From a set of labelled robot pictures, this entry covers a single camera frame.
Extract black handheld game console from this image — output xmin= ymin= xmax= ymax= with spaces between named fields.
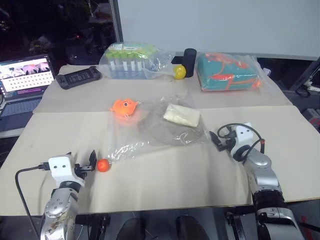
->
xmin=55 ymin=65 xmax=103 ymax=90

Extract grey metal post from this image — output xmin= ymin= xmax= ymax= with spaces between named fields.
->
xmin=111 ymin=0 xmax=124 ymax=44

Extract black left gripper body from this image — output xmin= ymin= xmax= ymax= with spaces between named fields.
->
xmin=73 ymin=162 xmax=96 ymax=180

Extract beige table sheet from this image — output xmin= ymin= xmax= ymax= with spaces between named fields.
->
xmin=31 ymin=50 xmax=294 ymax=115
xmin=0 ymin=104 xmax=320 ymax=217

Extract clear plastic bag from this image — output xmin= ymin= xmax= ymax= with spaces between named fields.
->
xmin=105 ymin=92 xmax=211 ymax=161

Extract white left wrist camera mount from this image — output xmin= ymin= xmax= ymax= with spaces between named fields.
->
xmin=48 ymin=154 xmax=87 ymax=187

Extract open laptop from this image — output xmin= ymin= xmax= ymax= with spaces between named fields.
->
xmin=0 ymin=54 xmax=56 ymax=119

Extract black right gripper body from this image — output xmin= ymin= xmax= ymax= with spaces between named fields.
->
xmin=215 ymin=135 xmax=237 ymax=153

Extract black cylinder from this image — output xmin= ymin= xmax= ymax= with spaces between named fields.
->
xmin=183 ymin=47 xmax=199 ymax=79

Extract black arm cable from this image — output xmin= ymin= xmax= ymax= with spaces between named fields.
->
xmin=14 ymin=164 xmax=50 ymax=240
xmin=216 ymin=123 xmax=266 ymax=157

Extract bagged green-capped test tubes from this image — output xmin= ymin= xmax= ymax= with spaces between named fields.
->
xmin=99 ymin=42 xmax=174 ymax=81

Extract yellow ball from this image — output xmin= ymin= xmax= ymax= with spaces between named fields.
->
xmin=173 ymin=65 xmax=187 ymax=81

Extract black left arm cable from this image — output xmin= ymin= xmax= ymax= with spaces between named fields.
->
xmin=14 ymin=164 xmax=50 ymax=240

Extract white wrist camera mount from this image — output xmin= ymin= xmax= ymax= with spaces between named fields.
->
xmin=230 ymin=121 xmax=254 ymax=154
xmin=48 ymin=154 xmax=87 ymax=187

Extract orange fish toy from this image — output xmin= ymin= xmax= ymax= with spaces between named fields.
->
xmin=109 ymin=98 xmax=141 ymax=119

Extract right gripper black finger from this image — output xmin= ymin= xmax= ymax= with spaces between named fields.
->
xmin=209 ymin=130 xmax=221 ymax=152

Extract small orange ball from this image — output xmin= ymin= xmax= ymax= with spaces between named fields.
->
xmin=96 ymin=158 xmax=111 ymax=173

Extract black table frame bracket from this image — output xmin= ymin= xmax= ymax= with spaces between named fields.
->
xmin=74 ymin=214 xmax=111 ymax=240
xmin=225 ymin=211 xmax=251 ymax=240

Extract white power strip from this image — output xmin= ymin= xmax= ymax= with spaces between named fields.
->
xmin=303 ymin=81 xmax=320 ymax=92

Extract bagged teal orange cloth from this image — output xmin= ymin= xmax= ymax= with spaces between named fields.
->
xmin=195 ymin=51 xmax=266 ymax=94

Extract white folded packet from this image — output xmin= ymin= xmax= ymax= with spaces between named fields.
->
xmin=161 ymin=103 xmax=202 ymax=128

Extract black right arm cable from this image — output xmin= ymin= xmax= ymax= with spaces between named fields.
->
xmin=216 ymin=123 xmax=266 ymax=157

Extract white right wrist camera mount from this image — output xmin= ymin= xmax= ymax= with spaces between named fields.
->
xmin=230 ymin=121 xmax=254 ymax=154

